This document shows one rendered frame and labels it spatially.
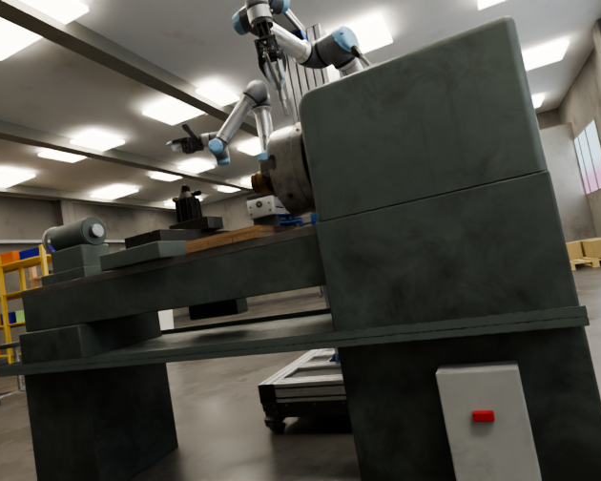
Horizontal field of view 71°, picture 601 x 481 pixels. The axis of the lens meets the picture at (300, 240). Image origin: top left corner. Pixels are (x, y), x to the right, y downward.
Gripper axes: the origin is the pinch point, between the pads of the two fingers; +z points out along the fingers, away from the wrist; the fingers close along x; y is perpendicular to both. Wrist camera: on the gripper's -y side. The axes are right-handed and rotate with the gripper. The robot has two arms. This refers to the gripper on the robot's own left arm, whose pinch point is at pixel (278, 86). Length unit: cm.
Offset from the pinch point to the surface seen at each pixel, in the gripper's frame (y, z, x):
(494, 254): 42, 63, 43
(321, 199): 24.4, 40.3, 5.6
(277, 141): 7.6, 18.7, -4.4
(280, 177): 11.2, 30.2, -5.7
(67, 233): -35, 27, -112
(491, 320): 51, 75, 37
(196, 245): 5, 45, -41
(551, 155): -780, 82, 462
